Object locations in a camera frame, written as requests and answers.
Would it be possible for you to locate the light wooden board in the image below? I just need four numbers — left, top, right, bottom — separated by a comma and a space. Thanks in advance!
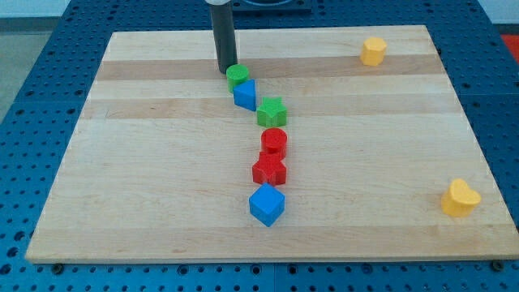
26, 25, 518, 264

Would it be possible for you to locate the green circle block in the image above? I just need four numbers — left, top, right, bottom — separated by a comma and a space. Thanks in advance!
225, 64, 250, 93

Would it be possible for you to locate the blue cube block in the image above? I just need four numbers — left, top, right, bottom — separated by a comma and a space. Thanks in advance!
248, 182, 285, 227

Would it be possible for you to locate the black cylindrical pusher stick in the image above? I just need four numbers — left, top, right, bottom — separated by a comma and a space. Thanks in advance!
207, 0, 238, 74

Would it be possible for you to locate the green star block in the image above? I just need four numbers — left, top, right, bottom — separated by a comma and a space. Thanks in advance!
256, 97, 287, 128

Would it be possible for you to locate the yellow heart block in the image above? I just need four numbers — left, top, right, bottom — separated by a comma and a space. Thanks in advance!
440, 178, 482, 217

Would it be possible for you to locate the yellow hexagon block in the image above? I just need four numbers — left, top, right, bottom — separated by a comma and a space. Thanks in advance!
360, 37, 387, 67

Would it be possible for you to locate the red circle block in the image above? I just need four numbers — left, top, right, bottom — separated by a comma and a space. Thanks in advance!
260, 127, 288, 159

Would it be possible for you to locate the blue triangle block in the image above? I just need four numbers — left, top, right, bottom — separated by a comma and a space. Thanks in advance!
233, 79, 256, 111

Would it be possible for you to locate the red star block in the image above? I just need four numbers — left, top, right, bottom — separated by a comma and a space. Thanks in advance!
251, 152, 287, 186

